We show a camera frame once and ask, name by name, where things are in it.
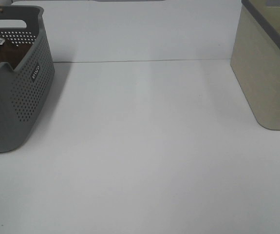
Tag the brown towel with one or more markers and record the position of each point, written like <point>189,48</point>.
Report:
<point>13,54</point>

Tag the grey perforated laundry basket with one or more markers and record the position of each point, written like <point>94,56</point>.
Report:
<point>23,90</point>

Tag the beige plastic basket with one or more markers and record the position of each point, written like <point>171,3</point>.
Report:
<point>255,59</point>

